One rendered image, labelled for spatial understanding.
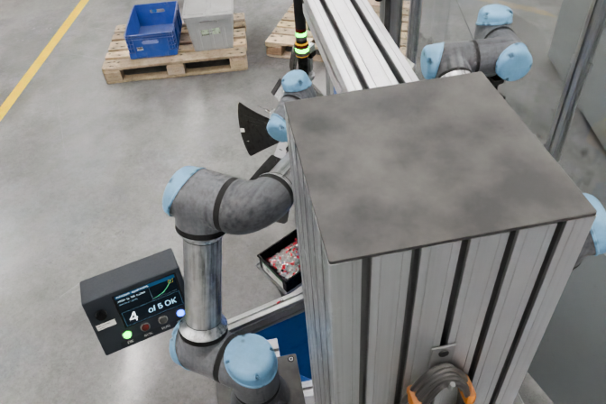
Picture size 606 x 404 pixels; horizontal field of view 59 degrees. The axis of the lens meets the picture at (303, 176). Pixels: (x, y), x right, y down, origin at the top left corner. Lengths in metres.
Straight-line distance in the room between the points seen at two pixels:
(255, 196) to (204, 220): 0.12
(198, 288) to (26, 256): 2.44
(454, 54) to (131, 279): 0.99
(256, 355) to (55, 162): 3.10
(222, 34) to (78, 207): 1.88
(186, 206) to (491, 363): 0.66
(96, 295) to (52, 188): 2.49
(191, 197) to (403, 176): 0.64
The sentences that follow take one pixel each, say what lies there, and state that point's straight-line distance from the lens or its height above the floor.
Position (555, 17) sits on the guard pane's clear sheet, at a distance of 1.88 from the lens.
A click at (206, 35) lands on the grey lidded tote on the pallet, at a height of 0.29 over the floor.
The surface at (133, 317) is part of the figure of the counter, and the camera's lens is 1.57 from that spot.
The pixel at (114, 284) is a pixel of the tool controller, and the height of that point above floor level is 1.25.
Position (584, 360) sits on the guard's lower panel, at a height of 0.45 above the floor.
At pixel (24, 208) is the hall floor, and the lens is 3.92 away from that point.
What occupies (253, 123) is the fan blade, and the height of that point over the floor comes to 1.11.
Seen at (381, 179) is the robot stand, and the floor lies 2.03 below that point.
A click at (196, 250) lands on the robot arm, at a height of 1.51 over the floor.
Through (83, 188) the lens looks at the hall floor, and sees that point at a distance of 3.88.
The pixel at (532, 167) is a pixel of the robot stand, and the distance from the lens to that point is 0.58.
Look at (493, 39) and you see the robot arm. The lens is 1.24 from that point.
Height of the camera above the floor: 2.39
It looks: 42 degrees down
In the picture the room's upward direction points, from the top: 5 degrees counter-clockwise
